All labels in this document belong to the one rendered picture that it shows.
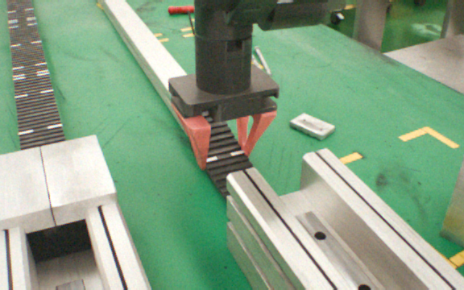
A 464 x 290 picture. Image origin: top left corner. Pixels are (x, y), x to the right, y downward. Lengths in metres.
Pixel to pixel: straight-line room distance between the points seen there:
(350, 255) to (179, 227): 0.18
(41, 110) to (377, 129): 0.43
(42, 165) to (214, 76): 0.18
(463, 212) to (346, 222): 0.13
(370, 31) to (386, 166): 1.76
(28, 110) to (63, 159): 0.23
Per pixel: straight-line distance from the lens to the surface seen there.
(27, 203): 0.39
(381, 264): 0.38
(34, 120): 0.63
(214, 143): 0.57
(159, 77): 0.70
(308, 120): 0.64
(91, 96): 0.74
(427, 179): 0.58
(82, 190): 0.39
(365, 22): 2.28
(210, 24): 0.46
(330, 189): 0.41
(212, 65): 0.48
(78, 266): 0.40
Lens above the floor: 1.11
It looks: 33 degrees down
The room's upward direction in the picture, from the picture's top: straight up
